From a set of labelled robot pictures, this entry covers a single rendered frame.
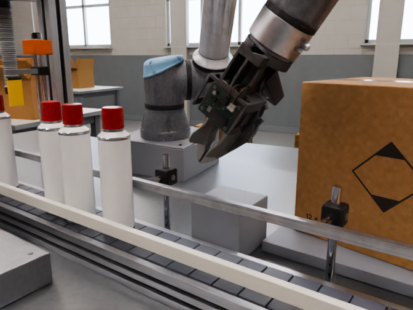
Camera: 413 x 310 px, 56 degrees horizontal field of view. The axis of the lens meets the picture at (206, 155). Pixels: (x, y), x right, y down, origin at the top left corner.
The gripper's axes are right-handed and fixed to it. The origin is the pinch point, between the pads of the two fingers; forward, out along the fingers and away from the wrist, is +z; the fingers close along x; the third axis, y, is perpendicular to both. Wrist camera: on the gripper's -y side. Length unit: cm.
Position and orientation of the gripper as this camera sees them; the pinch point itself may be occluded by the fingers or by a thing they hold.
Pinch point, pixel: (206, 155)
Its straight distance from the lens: 63.5
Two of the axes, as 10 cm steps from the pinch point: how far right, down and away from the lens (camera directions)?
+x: 7.0, 6.5, -2.9
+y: -5.3, 2.0, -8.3
